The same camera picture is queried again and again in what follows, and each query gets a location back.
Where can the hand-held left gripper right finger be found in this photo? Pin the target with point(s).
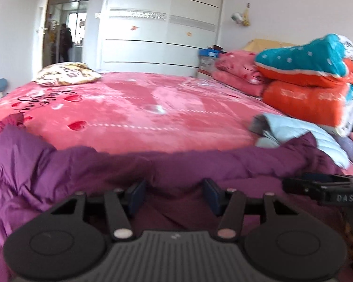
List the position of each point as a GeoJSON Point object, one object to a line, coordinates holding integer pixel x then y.
{"type": "Point", "coordinates": [213, 196]}

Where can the pink patterned folded quilt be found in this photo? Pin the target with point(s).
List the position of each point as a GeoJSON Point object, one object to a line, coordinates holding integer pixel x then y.
{"type": "Point", "coordinates": [238, 64]}

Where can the purple down jacket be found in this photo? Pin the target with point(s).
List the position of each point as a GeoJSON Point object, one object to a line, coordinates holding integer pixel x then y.
{"type": "Point", "coordinates": [76, 173]}

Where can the white sliding wardrobe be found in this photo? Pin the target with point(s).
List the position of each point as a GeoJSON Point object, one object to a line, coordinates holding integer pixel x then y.
{"type": "Point", "coordinates": [164, 20]}

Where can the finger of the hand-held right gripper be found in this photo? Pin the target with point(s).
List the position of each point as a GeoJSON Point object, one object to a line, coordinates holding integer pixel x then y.
{"type": "Point", "coordinates": [300, 186]}

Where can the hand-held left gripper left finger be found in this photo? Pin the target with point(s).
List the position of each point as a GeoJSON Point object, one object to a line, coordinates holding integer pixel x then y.
{"type": "Point", "coordinates": [136, 198]}

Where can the open doorway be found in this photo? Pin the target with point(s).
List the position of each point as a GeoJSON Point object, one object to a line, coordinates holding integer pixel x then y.
{"type": "Point", "coordinates": [66, 23]}

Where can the teal dotted folded quilt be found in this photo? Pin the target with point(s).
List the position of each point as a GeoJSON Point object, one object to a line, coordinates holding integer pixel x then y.
{"type": "Point", "coordinates": [303, 57]}

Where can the pink plush bed blanket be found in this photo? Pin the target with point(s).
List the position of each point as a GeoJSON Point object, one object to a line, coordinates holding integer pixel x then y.
{"type": "Point", "coordinates": [135, 108]}

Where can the blue round object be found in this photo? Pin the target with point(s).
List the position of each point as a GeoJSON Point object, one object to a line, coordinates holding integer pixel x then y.
{"type": "Point", "coordinates": [1, 85]}

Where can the yellow headboard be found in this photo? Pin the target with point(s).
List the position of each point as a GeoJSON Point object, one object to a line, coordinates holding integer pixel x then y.
{"type": "Point", "coordinates": [264, 45]}

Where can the plain pink folded quilt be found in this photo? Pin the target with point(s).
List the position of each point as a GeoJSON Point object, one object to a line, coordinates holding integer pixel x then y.
{"type": "Point", "coordinates": [238, 85]}

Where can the blue lidded storage box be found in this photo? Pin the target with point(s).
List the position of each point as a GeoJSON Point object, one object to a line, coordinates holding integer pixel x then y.
{"type": "Point", "coordinates": [208, 53]}

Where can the orange folded quilt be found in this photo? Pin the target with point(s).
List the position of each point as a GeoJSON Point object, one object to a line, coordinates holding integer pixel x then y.
{"type": "Point", "coordinates": [306, 100]}

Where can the light blue down jacket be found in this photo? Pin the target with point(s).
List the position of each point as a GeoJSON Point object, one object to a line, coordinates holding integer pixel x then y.
{"type": "Point", "coordinates": [285, 132]}

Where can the brown patterned pillow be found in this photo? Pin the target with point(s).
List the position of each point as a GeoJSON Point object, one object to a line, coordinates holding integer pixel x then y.
{"type": "Point", "coordinates": [66, 72]}

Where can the hanging wall ornament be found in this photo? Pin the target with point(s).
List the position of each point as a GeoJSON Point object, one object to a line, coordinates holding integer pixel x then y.
{"type": "Point", "coordinates": [240, 17]}

